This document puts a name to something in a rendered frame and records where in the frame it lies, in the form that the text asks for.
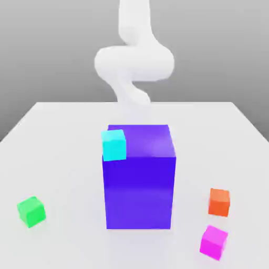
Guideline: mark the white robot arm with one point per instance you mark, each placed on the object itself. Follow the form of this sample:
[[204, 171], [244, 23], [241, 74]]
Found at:
[[134, 63]]

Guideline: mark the small cyan cube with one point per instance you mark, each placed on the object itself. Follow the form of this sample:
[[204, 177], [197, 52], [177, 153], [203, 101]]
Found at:
[[114, 147]]

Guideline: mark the small orange cube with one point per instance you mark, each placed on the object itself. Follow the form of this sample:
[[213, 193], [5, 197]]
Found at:
[[218, 203]]

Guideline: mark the small green cube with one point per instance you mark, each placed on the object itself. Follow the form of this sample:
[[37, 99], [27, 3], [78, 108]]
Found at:
[[31, 212]]

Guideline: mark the small magenta cube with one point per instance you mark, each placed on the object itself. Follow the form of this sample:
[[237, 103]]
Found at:
[[212, 243]]

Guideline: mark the large purple box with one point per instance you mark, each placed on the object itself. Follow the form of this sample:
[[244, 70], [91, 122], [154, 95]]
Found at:
[[139, 189]]

